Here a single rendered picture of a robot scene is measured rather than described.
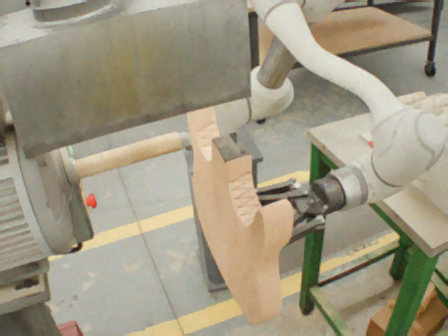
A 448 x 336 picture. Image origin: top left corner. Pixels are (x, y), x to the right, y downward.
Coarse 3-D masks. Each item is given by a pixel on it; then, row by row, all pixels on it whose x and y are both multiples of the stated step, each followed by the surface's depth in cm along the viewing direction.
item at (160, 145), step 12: (132, 144) 74; (144, 144) 74; (156, 144) 74; (168, 144) 74; (180, 144) 75; (96, 156) 72; (108, 156) 72; (120, 156) 72; (132, 156) 73; (144, 156) 74; (84, 168) 70; (96, 168) 71; (108, 168) 72
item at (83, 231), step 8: (64, 152) 101; (72, 192) 96; (80, 192) 99; (72, 200) 97; (80, 200) 98; (72, 208) 98; (80, 208) 99; (88, 208) 109; (80, 216) 100; (88, 216) 103; (80, 224) 101; (88, 224) 102; (80, 232) 102; (88, 232) 103; (80, 240) 103; (88, 240) 104; (72, 248) 108; (80, 248) 109
